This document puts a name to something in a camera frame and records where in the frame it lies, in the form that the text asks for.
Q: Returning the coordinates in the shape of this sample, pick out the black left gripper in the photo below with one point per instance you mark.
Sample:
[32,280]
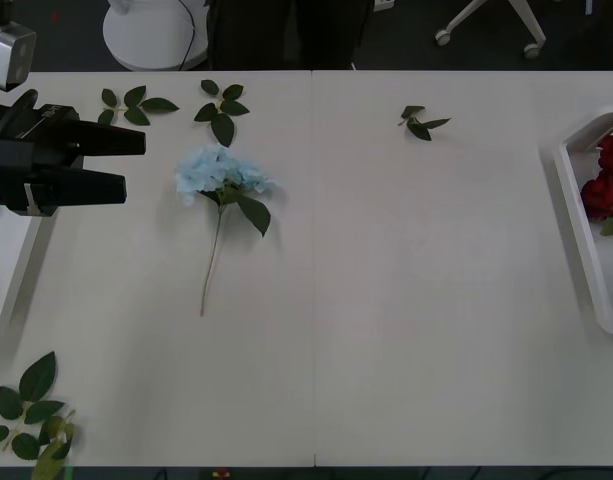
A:
[26,150]

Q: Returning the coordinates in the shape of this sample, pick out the pale blue flower green stem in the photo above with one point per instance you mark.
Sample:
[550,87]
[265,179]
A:
[211,167]

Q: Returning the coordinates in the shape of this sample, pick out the white round stand base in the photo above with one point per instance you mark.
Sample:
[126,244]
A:
[151,45]

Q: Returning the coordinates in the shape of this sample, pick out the shallow white box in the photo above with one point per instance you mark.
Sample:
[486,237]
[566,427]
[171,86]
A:
[611,280]
[6,280]

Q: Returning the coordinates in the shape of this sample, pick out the person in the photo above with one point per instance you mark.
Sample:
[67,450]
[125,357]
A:
[286,35]

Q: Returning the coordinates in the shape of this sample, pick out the large dark green leaf twig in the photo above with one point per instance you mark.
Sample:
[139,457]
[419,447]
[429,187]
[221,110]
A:
[38,377]

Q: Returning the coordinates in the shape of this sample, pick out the pale green leaf twig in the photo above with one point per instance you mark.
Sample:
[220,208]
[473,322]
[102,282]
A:
[48,462]

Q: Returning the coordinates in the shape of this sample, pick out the small dark green leaf twig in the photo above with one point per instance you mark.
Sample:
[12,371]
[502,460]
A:
[420,131]

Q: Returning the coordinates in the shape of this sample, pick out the white chair base with casters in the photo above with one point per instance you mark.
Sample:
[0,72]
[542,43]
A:
[528,22]

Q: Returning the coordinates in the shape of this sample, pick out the left arm wrist camera box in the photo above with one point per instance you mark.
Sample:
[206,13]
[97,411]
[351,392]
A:
[6,55]

